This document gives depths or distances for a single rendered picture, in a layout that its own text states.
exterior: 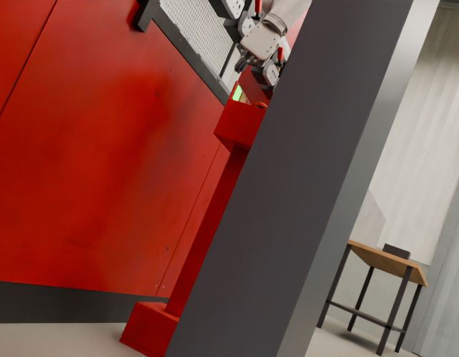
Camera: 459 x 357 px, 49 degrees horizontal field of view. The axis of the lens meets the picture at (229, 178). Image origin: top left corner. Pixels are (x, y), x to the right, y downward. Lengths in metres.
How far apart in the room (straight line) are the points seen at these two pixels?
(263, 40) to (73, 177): 0.74
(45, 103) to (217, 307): 0.58
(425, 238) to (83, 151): 7.41
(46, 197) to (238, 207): 0.53
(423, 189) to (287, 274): 7.75
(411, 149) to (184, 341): 8.02
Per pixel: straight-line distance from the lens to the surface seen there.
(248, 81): 3.63
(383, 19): 0.94
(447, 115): 8.93
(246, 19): 2.10
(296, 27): 2.65
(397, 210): 8.47
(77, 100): 1.22
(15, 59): 1.08
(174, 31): 1.47
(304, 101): 0.90
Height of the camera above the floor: 0.36
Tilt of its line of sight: 7 degrees up
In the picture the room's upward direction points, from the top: 23 degrees clockwise
